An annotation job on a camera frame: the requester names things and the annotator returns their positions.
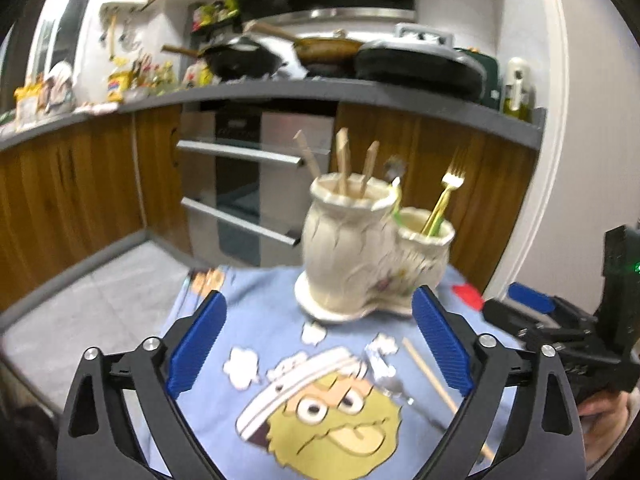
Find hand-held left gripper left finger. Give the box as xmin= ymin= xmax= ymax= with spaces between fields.
xmin=56 ymin=289 xmax=227 ymax=480

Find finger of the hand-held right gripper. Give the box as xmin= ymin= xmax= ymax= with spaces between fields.
xmin=481 ymin=297 xmax=577 ymax=357
xmin=506 ymin=282 xmax=599 ymax=332

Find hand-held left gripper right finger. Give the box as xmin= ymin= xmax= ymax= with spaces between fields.
xmin=410 ymin=284 xmax=587 ymax=480

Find wooden chopstick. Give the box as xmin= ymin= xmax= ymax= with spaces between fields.
xmin=359 ymin=141 xmax=381 ymax=196
xmin=336 ymin=128 xmax=351 ymax=195
xmin=292 ymin=130 xmax=323 ymax=178
xmin=401 ymin=337 xmax=497 ymax=462

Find cream ceramic utensil holder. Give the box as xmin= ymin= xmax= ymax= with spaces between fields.
xmin=294 ymin=172 xmax=456 ymax=323

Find green handled spoon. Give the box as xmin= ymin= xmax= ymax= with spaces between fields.
xmin=384 ymin=156 xmax=407 ymax=226

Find person's right hand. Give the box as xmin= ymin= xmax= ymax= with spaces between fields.
xmin=575 ymin=390 xmax=636 ymax=476

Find blue printed cloth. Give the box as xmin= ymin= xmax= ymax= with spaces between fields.
xmin=145 ymin=262 xmax=526 ymax=480

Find gold fork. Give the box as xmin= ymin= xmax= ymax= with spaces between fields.
xmin=422 ymin=150 xmax=468 ymax=237

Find stainless built-in oven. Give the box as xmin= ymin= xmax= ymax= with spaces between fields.
xmin=176 ymin=101 xmax=338 ymax=268

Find wooden kitchen cabinets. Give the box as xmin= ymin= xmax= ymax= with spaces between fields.
xmin=0 ymin=102 xmax=541 ymax=311

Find oil bottle with white top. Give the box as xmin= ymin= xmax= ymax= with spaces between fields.
xmin=502 ymin=56 xmax=535 ymax=122

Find dark green appliance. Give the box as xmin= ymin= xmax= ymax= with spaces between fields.
xmin=452 ymin=47 xmax=501 ymax=111

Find grey kitchen countertop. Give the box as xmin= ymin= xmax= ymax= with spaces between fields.
xmin=0 ymin=80 xmax=546 ymax=151

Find black electric griddle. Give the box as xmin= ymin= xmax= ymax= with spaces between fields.
xmin=354 ymin=39 xmax=488 ymax=101

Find yellow bottle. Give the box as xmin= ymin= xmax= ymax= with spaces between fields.
xmin=107 ymin=72 xmax=133 ymax=103

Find row of condiment bottles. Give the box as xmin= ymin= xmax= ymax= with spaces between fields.
xmin=132 ymin=55 xmax=221 ymax=96

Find white kitchen appliance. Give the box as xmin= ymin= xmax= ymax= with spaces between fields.
xmin=395 ymin=22 xmax=456 ymax=48

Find black wok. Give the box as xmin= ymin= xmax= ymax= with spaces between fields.
xmin=161 ymin=42 xmax=291 ymax=81

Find grey cloth bundle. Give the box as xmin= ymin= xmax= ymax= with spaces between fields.
xmin=42 ymin=60 xmax=76 ymax=111

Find yellow packet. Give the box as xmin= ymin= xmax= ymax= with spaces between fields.
xmin=14 ymin=85 xmax=43 ymax=121

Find green snack bags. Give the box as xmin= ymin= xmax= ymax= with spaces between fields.
xmin=192 ymin=0 xmax=241 ymax=28

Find window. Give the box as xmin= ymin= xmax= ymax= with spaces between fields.
xmin=25 ymin=0 xmax=96 ymax=81

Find frying pan with wooden handle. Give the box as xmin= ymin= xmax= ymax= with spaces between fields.
xmin=249 ymin=21 xmax=366 ymax=65

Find hanging wall utensils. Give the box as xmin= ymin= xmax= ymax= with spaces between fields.
xmin=100 ymin=12 xmax=146 ymax=56

